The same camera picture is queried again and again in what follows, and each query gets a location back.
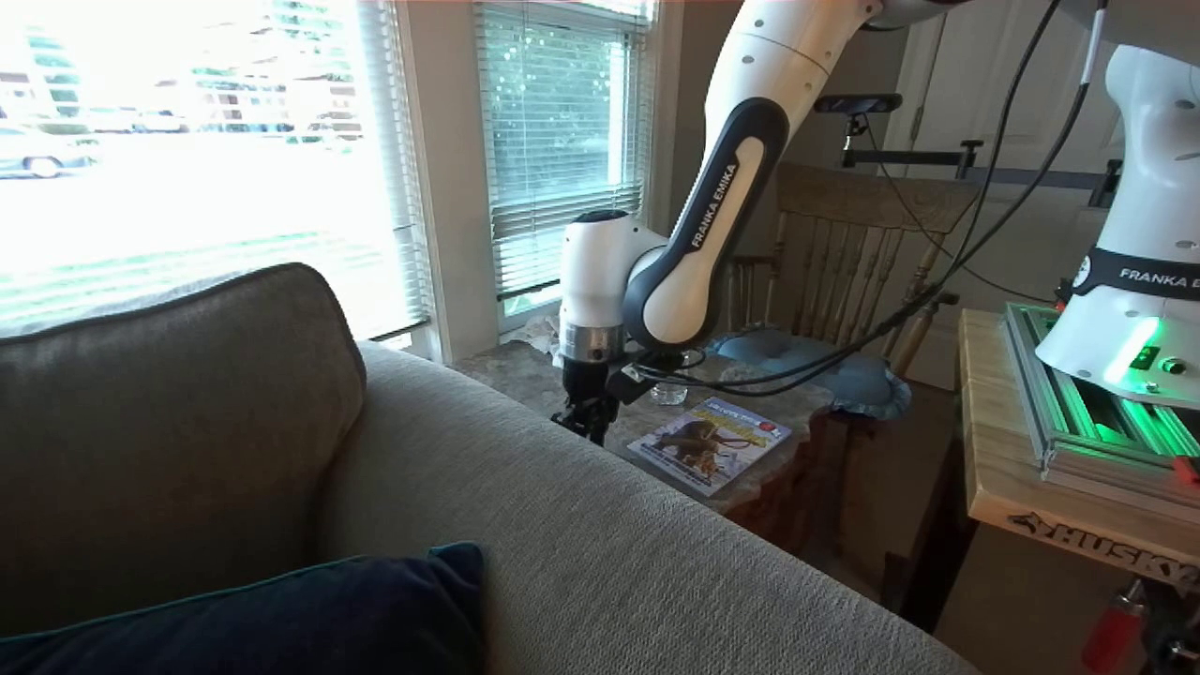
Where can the magazine with animal cover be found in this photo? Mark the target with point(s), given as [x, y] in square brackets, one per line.
[710, 448]

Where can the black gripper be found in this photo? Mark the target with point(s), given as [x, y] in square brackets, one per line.
[587, 387]

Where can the red clamp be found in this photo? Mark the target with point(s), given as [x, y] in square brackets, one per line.
[1112, 637]

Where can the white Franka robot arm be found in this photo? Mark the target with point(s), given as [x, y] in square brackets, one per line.
[1156, 189]

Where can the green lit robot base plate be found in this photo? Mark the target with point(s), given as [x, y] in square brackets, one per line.
[1101, 433]

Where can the white panel door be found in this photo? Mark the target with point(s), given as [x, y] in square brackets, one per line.
[999, 78]

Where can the grey sofa back cushion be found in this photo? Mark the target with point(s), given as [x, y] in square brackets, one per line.
[161, 450]

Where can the narrow window with blinds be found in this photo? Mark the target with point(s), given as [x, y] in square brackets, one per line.
[556, 138]

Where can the large window with blinds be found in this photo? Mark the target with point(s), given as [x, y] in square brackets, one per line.
[190, 152]

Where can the navy blue throw pillow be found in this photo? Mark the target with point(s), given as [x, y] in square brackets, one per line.
[311, 619]

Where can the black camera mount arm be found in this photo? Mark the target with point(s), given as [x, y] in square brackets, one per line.
[905, 159]

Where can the blue chair seat cushion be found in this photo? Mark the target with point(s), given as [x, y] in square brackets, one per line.
[836, 378]

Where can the grey fabric sofa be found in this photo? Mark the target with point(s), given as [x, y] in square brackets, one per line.
[587, 550]

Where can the stone top side table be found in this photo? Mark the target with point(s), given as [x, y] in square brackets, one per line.
[517, 369]

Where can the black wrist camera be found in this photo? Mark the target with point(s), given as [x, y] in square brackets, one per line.
[642, 379]

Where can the black exterior camera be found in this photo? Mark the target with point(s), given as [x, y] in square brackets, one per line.
[865, 103]

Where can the wooden Husky workbench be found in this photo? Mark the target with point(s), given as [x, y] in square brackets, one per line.
[1014, 474]

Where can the wooden spindle chair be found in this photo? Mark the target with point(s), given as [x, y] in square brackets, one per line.
[850, 250]

